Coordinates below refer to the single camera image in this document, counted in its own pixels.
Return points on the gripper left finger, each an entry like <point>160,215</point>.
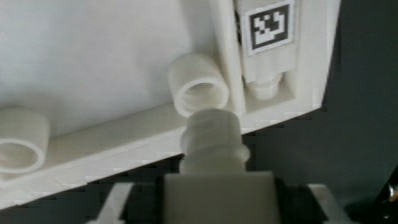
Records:
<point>130,205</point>

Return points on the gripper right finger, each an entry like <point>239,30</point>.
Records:
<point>308,205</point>

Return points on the white leg front right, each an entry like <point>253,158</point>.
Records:
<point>267,17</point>

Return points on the white table leg with tag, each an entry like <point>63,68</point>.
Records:
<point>216,193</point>

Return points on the white square tabletop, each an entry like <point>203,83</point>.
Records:
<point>114,66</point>

